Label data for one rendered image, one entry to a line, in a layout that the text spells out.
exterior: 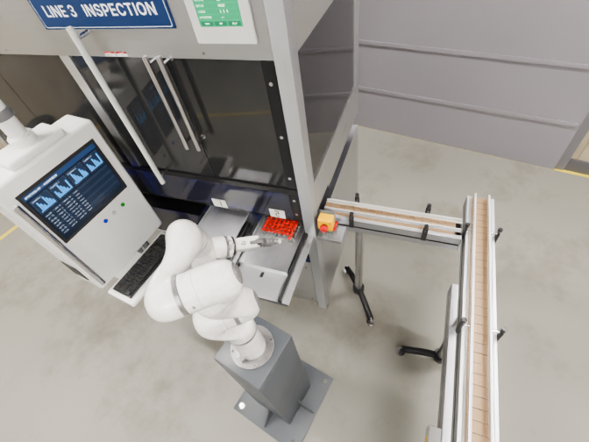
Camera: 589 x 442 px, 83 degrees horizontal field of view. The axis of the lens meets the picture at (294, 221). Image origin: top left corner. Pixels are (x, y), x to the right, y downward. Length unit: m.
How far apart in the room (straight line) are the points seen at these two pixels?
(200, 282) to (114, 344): 2.19
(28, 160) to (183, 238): 0.99
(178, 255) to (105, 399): 2.05
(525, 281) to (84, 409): 3.13
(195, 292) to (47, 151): 1.11
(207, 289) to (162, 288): 0.10
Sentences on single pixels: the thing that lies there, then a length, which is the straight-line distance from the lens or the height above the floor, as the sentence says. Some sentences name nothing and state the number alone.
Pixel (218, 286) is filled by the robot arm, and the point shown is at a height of 1.63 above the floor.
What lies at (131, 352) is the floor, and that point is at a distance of 2.84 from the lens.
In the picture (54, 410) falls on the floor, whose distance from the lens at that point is 3.01.
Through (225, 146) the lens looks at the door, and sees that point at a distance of 1.52.
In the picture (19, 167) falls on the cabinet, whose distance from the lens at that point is 1.72.
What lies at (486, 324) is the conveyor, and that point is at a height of 0.93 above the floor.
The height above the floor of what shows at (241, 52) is 1.83.
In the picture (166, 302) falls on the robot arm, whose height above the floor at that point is 1.63.
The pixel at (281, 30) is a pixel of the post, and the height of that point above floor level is 1.89.
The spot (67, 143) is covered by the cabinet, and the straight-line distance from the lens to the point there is 1.77.
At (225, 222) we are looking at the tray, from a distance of 1.93.
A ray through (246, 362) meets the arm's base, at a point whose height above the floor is 0.87.
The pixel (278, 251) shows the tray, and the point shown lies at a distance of 1.72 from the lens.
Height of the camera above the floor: 2.27
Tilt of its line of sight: 50 degrees down
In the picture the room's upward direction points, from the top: 12 degrees counter-clockwise
